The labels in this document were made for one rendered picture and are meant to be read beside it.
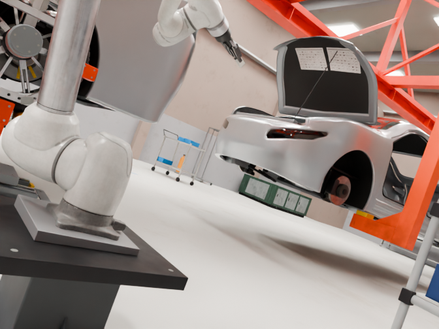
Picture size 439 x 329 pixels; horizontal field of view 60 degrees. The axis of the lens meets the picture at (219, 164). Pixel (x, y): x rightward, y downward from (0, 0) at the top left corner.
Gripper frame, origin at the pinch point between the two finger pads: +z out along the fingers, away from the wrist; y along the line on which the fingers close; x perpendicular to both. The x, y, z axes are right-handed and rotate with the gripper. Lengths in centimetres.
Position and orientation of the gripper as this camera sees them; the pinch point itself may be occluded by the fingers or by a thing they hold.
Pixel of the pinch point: (239, 60)
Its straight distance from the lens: 182.3
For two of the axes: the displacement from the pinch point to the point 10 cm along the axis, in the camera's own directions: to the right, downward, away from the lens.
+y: -5.8, -5.4, 6.1
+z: 4.4, 4.3, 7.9
